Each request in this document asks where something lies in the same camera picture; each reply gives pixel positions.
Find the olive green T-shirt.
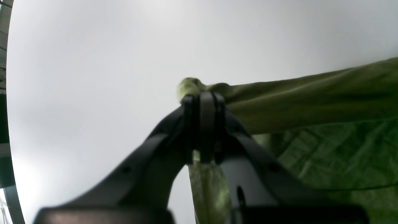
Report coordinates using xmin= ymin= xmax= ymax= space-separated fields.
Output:
xmin=177 ymin=57 xmax=398 ymax=224

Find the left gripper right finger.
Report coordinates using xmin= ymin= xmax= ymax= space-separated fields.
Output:
xmin=199 ymin=91 xmax=369 ymax=224

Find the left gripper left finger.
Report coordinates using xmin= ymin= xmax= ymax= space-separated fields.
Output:
xmin=34 ymin=95 xmax=196 ymax=224

